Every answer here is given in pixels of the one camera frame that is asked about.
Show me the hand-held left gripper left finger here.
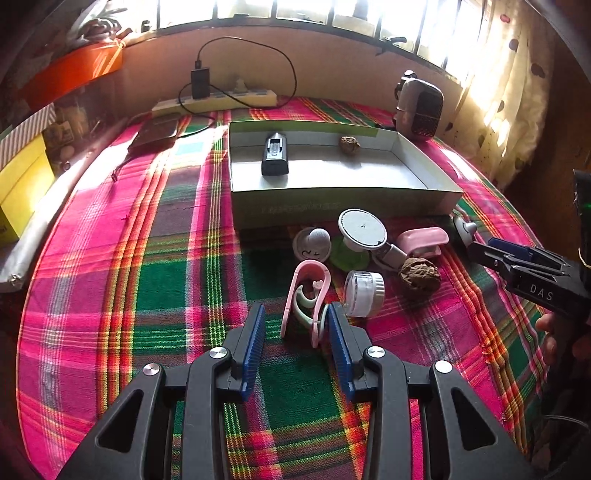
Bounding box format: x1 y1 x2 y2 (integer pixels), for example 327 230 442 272
60 304 267 480

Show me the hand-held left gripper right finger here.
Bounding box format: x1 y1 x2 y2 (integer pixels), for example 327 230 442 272
327 304 540 480

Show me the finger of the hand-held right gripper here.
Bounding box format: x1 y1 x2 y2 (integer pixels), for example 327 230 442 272
468 241 523 280
488 237 568 272

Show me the white knobbed cap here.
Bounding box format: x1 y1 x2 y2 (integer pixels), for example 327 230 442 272
452 214 479 246

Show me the white ribbed jar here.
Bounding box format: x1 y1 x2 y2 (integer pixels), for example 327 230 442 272
342 270 386 318

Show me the pink plastic clip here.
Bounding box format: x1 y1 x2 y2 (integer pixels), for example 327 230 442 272
280 259 331 348

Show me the pink tape dispenser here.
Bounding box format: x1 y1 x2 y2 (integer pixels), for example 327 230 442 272
397 226 450 258

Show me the large brown walnut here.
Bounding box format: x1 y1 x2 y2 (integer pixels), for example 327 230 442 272
399 257 443 293

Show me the white ball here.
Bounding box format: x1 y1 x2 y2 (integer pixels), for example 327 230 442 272
294 226 332 263

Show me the green white cardboard box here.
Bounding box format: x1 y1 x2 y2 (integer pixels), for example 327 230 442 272
228 121 464 232

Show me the person's right hand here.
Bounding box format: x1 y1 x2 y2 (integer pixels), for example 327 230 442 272
534 313 575 366

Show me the green plastic lid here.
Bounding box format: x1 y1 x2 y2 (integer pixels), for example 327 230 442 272
329 237 371 272

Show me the round white disc charger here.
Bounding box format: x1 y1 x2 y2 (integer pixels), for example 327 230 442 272
337 209 408 271

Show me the plaid blanket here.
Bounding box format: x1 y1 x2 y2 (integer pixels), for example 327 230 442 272
17 96 557 480

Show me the cream spotted curtain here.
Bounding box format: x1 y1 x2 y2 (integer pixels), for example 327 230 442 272
462 0 561 188

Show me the small grey fan heater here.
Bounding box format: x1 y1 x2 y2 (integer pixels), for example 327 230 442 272
394 69 445 142

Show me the black rectangular device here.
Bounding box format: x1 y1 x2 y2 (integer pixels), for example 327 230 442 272
261 131 290 177

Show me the white power strip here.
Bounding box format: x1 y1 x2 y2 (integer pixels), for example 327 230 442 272
152 87 278 117

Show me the black charger adapter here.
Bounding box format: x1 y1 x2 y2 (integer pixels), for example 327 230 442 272
190 68 212 100

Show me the yellow box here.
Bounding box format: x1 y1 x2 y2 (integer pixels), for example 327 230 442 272
0 137 57 241

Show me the barred window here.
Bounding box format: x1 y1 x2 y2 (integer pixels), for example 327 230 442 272
150 0 492 86

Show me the striped box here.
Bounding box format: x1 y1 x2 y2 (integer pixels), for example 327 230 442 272
0 103 57 172

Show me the black charging cable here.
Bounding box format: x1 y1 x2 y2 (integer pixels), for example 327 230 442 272
177 36 297 139

